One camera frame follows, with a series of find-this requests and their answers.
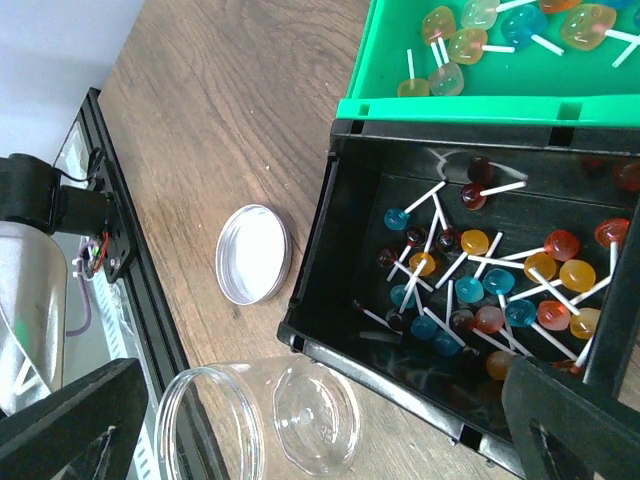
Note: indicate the silver metal jar lid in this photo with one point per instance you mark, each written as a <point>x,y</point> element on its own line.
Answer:
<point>253,255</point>

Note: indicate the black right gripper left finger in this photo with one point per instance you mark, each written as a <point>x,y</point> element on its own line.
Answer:
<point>86,430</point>

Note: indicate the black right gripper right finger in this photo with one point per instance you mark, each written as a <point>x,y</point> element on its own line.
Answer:
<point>565,429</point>

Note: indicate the green bin with lollipops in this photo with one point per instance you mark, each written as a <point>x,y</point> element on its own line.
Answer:
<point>532,86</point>

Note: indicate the black front mounting rail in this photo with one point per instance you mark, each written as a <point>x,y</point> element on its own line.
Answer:
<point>130,267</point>

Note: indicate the clear plastic jar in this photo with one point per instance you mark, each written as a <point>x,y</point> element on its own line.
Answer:
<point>285,417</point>

